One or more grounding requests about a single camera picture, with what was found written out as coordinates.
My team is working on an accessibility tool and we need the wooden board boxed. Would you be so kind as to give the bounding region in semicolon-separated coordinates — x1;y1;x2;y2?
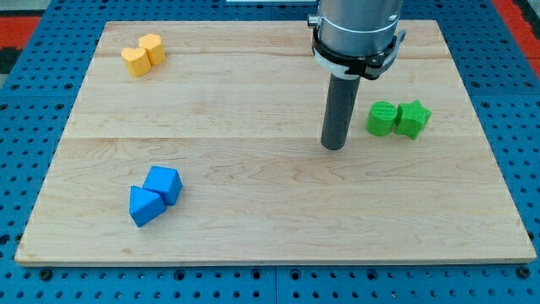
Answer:
15;20;537;267

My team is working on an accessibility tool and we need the yellow heart block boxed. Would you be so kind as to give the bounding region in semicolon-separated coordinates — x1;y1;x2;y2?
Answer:
138;34;166;66
121;47;151;77

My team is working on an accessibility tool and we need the blue cube block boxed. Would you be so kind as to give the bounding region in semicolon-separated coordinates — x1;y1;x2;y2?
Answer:
143;166;183;206

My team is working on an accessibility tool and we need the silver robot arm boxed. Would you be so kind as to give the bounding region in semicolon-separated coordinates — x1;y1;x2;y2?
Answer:
307;0;406;80

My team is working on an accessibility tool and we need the blue triangle block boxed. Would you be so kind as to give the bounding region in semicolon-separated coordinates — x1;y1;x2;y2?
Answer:
129;186;166;227

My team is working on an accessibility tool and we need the yellow heart block rear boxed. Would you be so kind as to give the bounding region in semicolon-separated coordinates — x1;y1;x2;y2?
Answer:
138;34;166;66

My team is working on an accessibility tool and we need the green cylinder block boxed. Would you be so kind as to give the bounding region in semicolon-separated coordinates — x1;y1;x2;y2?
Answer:
365;100;397;137

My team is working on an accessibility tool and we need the green star block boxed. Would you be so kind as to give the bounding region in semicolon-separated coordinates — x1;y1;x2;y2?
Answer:
395;100;432;139

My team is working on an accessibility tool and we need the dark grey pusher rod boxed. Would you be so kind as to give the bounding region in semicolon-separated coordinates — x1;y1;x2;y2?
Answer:
321;74;360;150

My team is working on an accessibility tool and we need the yellow heart block front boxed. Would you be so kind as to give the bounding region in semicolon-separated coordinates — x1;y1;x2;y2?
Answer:
121;47;151;77

